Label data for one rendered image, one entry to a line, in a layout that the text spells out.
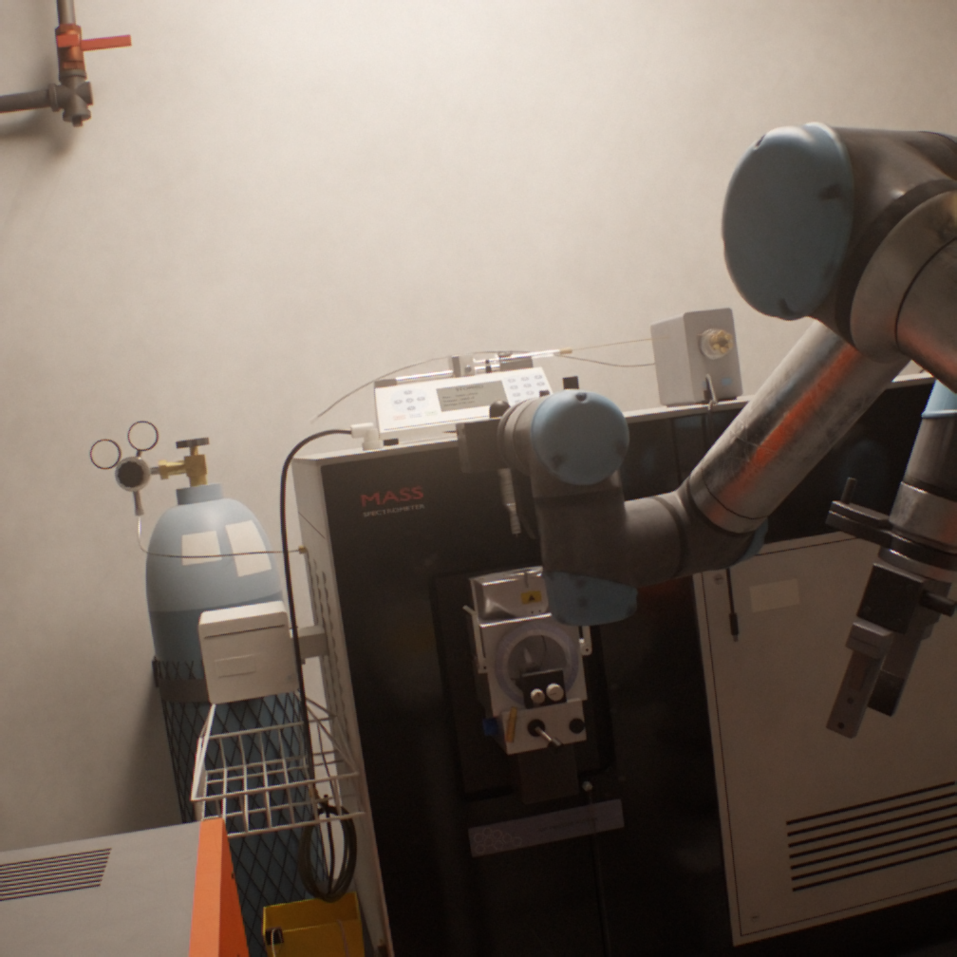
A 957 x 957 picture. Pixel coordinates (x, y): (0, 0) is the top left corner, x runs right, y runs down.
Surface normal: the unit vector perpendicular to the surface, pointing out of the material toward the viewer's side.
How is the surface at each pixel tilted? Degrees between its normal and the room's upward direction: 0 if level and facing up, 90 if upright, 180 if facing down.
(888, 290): 116
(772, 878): 90
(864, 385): 139
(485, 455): 90
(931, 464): 78
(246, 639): 90
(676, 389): 90
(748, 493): 127
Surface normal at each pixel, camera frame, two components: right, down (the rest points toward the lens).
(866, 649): -0.54, -0.01
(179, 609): -0.33, 0.07
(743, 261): -0.90, 0.05
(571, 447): 0.19, 0.03
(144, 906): -0.13, -0.99
